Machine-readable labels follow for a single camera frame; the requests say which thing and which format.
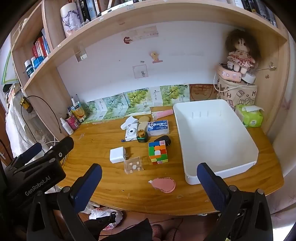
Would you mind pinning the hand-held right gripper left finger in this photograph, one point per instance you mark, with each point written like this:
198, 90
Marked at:
86, 183

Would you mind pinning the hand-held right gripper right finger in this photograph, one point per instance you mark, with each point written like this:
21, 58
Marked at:
210, 183

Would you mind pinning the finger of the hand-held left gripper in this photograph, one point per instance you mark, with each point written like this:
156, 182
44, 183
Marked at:
30, 153
61, 147

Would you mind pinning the white plug charger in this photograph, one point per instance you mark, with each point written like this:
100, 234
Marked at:
116, 155

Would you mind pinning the white plastic tray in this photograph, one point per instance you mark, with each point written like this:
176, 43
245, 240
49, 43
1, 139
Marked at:
215, 139

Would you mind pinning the clear sticker-covered plastic box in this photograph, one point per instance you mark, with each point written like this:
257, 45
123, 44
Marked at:
134, 165

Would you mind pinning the colourful puzzle cube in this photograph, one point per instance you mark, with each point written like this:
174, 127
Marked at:
158, 153

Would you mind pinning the white compact camera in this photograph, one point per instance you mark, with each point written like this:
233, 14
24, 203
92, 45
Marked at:
131, 132

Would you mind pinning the white curved case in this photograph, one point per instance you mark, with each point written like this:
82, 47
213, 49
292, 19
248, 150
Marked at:
128, 122

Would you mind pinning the green bottle with gold cap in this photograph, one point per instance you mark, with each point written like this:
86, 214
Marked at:
142, 138

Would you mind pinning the white spray bottle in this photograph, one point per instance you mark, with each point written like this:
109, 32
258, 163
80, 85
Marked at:
66, 126

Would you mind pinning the white lace curtain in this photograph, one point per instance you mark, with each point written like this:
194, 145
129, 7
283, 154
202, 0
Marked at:
23, 129

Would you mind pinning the red can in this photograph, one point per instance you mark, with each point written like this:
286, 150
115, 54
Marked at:
72, 122

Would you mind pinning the white plastic bag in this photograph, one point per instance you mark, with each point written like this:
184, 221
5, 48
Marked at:
101, 213

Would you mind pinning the orange print carton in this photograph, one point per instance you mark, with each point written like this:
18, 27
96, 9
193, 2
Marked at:
78, 113

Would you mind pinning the white glue bottle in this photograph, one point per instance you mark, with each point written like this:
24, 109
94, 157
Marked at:
74, 100

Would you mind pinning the gold and black clip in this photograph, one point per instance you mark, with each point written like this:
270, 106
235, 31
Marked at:
25, 104

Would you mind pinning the black cloth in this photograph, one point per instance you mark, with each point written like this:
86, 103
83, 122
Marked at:
129, 230

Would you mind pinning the pink slipper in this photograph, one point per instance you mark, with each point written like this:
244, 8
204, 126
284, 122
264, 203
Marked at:
171, 234
157, 230

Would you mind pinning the blue label plastic box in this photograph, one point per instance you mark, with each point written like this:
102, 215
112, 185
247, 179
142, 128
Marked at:
158, 127

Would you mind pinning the green tissue pack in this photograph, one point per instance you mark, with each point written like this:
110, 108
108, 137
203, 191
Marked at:
251, 118

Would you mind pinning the wooden hexagonal block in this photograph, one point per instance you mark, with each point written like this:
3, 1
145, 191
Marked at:
143, 126

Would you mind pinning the white patterned curtain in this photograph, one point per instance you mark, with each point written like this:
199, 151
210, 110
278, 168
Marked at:
285, 150

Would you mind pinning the white bottle teal label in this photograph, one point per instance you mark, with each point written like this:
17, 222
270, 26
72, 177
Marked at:
29, 68

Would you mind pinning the round wooden cylinder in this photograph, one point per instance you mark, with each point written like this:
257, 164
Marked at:
144, 119

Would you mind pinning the blue bottle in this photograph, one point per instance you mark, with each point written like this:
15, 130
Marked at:
37, 62

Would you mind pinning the green-edged paper sheet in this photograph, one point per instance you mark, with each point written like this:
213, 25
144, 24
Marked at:
9, 67

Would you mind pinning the brown red-printed box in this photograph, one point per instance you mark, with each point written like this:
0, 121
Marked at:
203, 92

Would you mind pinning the beige printed bag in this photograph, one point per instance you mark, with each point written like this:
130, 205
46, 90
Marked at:
242, 95

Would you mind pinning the clear acrylic hook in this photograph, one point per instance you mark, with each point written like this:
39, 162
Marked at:
81, 53

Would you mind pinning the row of red books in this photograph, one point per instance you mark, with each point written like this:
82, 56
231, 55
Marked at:
41, 46

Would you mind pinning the pink pencil case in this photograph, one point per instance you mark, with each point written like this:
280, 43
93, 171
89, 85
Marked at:
229, 73

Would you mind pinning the white round device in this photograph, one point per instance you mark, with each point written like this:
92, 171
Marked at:
249, 78

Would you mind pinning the wooden shelf unit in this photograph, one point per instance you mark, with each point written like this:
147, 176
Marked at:
92, 34

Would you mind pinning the white flower-print cylinder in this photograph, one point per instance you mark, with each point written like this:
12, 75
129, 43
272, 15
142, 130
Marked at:
70, 20

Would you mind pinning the curly-haired rag doll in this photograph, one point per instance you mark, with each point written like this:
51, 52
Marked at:
240, 55

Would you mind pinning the row of dark books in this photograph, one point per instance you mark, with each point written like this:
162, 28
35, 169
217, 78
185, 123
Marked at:
256, 9
90, 9

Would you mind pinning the clear square wall sticker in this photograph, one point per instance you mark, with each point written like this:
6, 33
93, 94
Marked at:
140, 71

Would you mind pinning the brown wall sticker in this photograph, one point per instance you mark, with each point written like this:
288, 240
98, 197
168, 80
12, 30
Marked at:
127, 39

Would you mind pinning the yellow bear wall hook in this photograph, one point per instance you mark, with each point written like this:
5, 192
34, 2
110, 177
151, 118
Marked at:
155, 56

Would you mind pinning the metal wall hook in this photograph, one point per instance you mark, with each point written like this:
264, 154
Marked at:
271, 66

